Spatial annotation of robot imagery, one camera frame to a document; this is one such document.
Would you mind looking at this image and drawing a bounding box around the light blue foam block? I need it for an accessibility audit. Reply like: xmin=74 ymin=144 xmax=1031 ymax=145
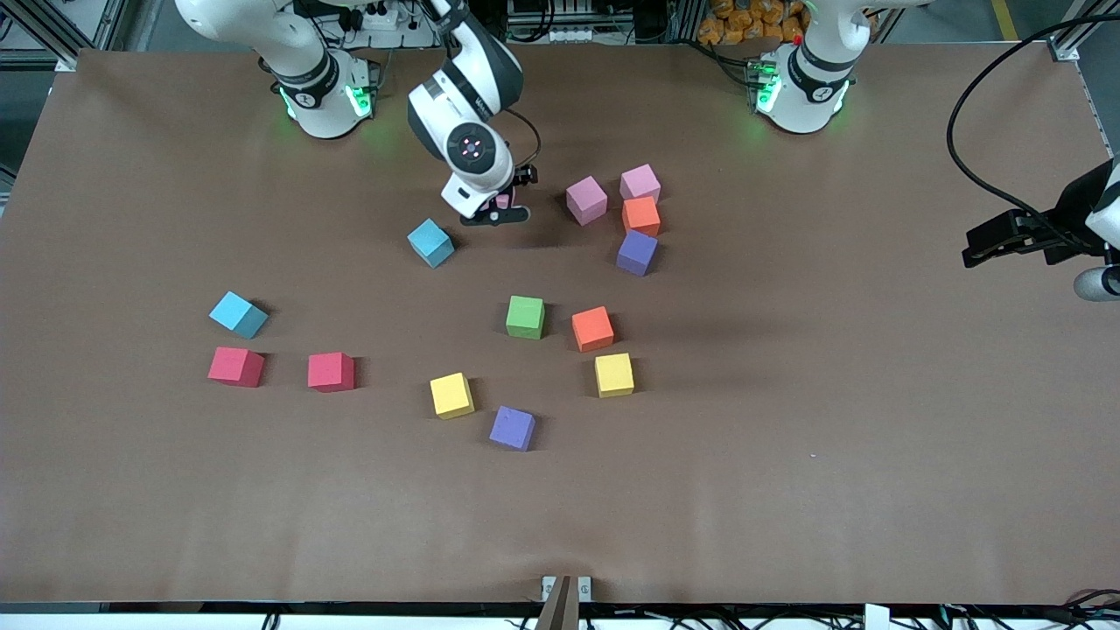
xmin=209 ymin=291 xmax=270 ymax=340
xmin=407 ymin=218 xmax=456 ymax=269

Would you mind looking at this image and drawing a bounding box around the orange foam block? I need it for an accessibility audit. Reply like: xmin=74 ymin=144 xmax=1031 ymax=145
xmin=622 ymin=196 xmax=662 ymax=237
xmin=571 ymin=305 xmax=615 ymax=353

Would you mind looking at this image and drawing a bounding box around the purple foam block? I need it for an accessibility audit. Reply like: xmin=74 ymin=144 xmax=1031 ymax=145
xmin=489 ymin=406 xmax=536 ymax=452
xmin=616 ymin=229 xmax=659 ymax=277

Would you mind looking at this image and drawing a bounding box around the green foam block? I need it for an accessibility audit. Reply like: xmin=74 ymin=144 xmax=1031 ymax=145
xmin=506 ymin=296 xmax=546 ymax=340

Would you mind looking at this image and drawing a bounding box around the white power strip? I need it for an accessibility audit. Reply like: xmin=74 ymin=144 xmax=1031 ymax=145
xmin=363 ymin=4 xmax=438 ymax=49

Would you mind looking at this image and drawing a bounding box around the yellow foam block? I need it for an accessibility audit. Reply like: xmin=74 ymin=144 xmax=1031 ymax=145
xmin=430 ymin=373 xmax=476 ymax=420
xmin=595 ymin=353 xmax=635 ymax=399

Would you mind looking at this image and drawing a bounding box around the metal equipment rack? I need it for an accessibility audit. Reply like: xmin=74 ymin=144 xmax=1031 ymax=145
xmin=503 ymin=0 xmax=640 ymax=45

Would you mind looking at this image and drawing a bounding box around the red foam block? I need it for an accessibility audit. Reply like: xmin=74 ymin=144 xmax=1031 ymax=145
xmin=307 ymin=352 xmax=356 ymax=392
xmin=207 ymin=346 xmax=265 ymax=388

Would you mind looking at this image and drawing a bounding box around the brown table cover sheet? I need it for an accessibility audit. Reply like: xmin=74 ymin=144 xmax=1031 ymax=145
xmin=0 ymin=42 xmax=1120 ymax=606

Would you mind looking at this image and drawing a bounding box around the orange packets pile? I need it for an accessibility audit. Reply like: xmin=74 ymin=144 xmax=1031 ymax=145
xmin=697 ymin=0 xmax=808 ymax=46

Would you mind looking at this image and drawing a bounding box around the black right camera cable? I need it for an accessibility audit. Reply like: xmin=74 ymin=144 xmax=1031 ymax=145
xmin=503 ymin=107 xmax=543 ymax=176

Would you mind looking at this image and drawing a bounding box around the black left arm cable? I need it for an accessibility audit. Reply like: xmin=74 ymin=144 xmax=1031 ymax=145
xmin=947 ymin=12 xmax=1120 ymax=230

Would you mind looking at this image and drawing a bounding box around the aluminium frame profile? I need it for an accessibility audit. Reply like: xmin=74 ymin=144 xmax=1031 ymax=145
xmin=1048 ymin=0 xmax=1120 ymax=62
xmin=0 ymin=0 xmax=132 ymax=73

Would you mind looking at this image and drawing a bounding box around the black cable bundle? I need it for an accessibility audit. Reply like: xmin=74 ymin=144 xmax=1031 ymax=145
xmin=1032 ymin=591 xmax=1120 ymax=630

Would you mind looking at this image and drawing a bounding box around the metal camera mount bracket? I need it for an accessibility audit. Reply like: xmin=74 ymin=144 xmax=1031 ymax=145
xmin=535 ymin=574 xmax=593 ymax=630

